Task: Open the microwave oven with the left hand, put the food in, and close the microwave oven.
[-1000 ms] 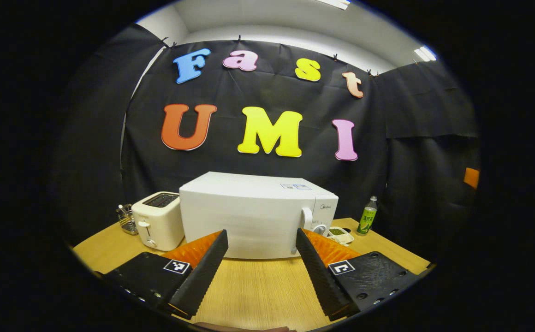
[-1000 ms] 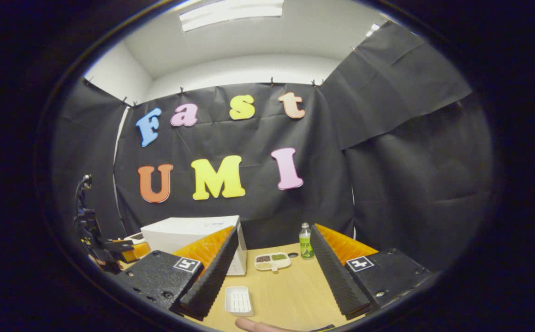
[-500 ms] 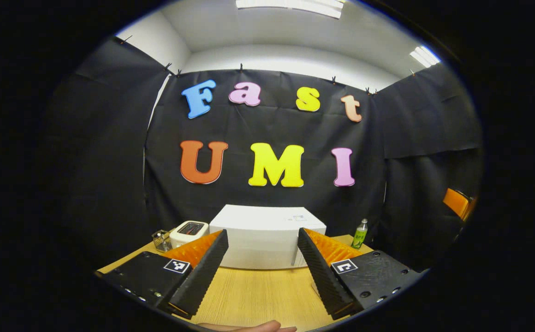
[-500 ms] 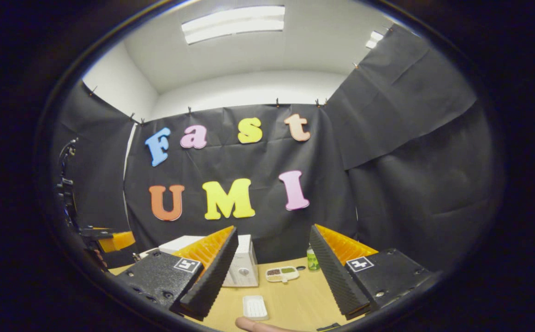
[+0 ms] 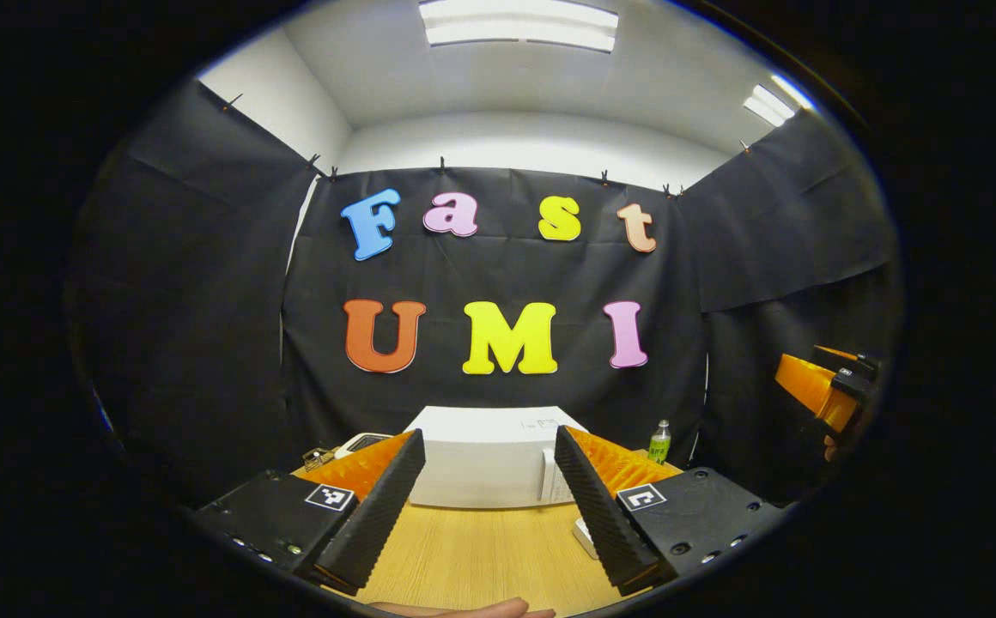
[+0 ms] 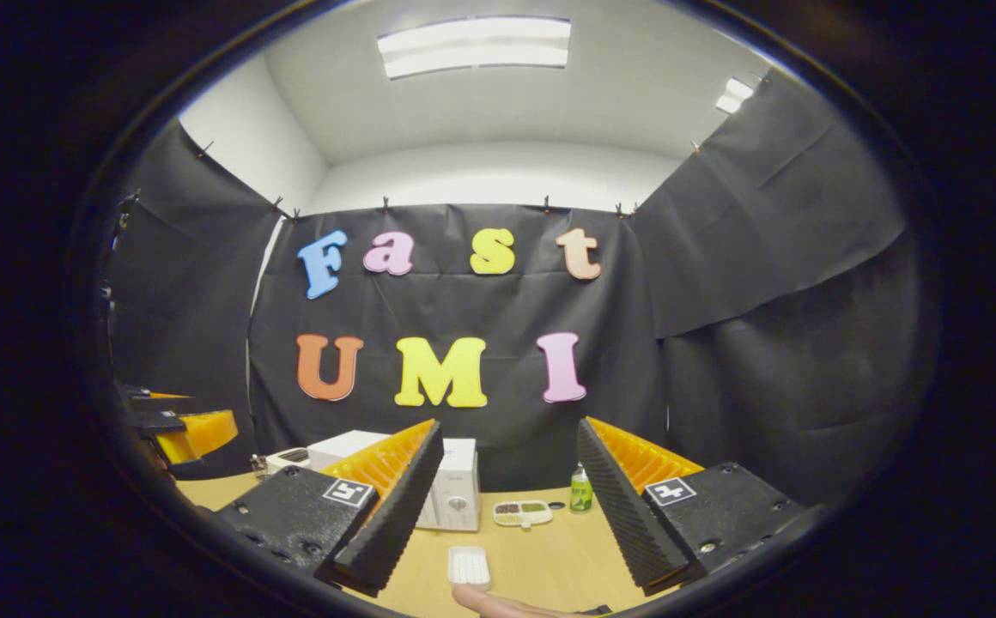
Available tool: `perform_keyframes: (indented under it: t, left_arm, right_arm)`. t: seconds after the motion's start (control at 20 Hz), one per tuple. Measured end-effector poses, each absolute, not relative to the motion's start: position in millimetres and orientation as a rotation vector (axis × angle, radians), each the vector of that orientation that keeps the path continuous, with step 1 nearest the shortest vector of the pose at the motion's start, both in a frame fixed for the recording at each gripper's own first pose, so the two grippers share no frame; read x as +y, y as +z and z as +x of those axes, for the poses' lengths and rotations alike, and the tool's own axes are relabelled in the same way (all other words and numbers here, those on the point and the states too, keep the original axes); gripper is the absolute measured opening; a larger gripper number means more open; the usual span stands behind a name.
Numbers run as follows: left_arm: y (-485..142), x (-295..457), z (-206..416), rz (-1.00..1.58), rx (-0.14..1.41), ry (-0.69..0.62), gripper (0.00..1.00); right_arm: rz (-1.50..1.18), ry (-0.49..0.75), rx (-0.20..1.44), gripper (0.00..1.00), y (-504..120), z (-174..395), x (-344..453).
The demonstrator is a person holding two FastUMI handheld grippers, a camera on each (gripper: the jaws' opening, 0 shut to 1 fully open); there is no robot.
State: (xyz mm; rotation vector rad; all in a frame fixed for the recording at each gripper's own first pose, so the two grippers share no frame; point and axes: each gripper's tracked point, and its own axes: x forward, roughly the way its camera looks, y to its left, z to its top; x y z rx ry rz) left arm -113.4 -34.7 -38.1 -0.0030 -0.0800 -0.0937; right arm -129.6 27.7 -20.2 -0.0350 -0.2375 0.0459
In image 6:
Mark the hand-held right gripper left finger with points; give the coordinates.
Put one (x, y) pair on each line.
(395, 515)

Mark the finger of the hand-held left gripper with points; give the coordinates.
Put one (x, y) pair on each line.
(154, 416)
(202, 433)

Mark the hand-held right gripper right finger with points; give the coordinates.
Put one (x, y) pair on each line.
(627, 515)

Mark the white microwave oven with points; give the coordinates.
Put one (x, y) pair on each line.
(455, 489)

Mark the green drink bottle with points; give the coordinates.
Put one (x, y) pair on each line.
(581, 496)

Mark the white rectangular tray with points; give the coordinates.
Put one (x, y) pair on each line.
(469, 566)

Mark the white toaster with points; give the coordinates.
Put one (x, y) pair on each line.
(288, 461)

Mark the white divided grain dish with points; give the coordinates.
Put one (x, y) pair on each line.
(522, 513)

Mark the small ceiling light panel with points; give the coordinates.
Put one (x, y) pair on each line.
(734, 94)

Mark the long ceiling light panel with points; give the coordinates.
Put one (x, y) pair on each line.
(472, 47)

